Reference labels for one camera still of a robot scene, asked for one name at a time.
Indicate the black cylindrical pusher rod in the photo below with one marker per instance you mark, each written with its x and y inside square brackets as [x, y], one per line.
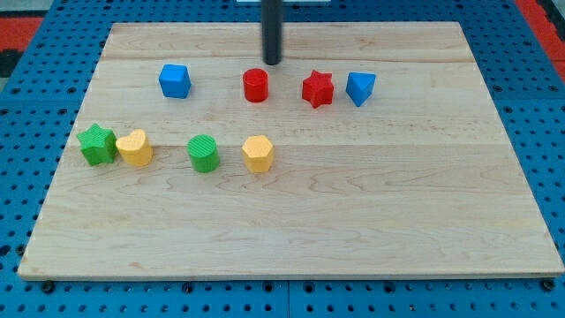
[271, 31]

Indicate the red star block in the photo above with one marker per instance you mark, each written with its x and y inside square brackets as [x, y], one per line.
[318, 89]

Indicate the yellow heart block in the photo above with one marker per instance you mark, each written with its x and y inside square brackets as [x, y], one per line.
[135, 148]

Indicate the green star block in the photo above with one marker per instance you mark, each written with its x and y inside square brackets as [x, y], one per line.
[98, 145]

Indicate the red cylinder block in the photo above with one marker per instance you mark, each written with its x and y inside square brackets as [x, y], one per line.
[255, 82]

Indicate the blue triangle block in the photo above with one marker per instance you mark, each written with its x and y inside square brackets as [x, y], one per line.
[359, 87]

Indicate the blue cube block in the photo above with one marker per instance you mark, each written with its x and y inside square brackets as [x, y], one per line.
[175, 81]

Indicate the yellow hexagon block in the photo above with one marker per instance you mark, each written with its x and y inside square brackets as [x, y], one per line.
[258, 153]

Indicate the green cylinder block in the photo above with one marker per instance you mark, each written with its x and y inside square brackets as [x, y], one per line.
[203, 153]

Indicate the wooden board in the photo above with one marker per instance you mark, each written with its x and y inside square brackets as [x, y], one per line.
[420, 182]

